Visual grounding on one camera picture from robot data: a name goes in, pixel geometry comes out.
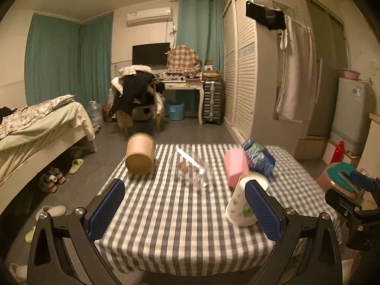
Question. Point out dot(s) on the checkered grey tablecloth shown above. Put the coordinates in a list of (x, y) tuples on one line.
[(164, 225)]

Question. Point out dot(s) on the dark hard suitcase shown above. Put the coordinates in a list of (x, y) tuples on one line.
[(214, 102)]

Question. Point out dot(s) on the white louvered wardrobe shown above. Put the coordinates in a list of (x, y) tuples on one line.
[(251, 74)]

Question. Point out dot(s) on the teal curtain middle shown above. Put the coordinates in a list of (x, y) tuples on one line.
[(200, 27)]

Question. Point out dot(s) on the white desk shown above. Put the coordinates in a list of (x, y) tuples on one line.
[(193, 83)]

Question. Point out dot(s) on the blue patterned cup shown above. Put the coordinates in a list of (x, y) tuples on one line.
[(258, 157)]

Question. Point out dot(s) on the white cup green print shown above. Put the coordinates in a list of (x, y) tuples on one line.
[(238, 212)]

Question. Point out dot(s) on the pink stool teal top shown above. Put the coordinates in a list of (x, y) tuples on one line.
[(337, 175)]

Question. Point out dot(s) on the red bottle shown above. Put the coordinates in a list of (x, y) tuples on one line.
[(339, 153)]

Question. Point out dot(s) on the hanging white towel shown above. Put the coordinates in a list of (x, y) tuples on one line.
[(300, 77)]

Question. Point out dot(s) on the plaid blanket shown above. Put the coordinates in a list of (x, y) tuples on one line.
[(183, 60)]

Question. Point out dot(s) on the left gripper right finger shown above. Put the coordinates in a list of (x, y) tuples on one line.
[(320, 262)]

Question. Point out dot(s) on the white small fridge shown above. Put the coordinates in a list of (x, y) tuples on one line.
[(355, 102)]

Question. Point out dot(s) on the blue laundry basket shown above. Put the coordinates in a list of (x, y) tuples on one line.
[(175, 111)]

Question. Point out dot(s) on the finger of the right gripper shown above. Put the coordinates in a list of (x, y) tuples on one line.
[(367, 183)]

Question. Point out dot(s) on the white slipper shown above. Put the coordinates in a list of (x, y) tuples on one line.
[(55, 211)]

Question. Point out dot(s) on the black hanging garment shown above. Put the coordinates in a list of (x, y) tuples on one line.
[(272, 19)]

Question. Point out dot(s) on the sneaker pair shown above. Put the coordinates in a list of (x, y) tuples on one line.
[(50, 180)]

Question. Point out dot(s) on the pink basin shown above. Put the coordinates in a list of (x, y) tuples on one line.
[(350, 74)]

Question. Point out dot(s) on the black tv monitor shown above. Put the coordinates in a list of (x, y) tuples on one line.
[(154, 54)]

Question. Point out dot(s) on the clear glass cartoon cup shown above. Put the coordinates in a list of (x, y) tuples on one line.
[(190, 169)]

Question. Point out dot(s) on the teal curtain left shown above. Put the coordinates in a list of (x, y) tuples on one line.
[(63, 57)]

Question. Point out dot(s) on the green slipper near bed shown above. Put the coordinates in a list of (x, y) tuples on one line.
[(76, 165)]

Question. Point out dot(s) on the chair piled with clothes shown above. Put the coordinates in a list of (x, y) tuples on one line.
[(136, 86)]

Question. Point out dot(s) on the white air conditioner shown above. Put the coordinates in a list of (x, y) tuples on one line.
[(150, 16)]

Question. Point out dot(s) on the teal curtain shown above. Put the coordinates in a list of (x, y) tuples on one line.
[(63, 57), (200, 27)]

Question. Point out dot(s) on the clear water jug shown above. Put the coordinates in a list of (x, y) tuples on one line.
[(95, 113)]

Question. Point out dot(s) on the bed with beige bedding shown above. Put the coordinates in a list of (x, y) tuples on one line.
[(33, 136)]

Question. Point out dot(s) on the green slipper front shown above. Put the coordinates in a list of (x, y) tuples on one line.
[(29, 236)]

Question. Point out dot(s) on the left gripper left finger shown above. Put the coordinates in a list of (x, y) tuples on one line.
[(49, 261)]

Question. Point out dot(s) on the brown paper cup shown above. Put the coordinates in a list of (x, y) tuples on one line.
[(140, 152)]

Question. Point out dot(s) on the pink faceted cup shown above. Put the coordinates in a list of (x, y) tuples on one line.
[(236, 165)]

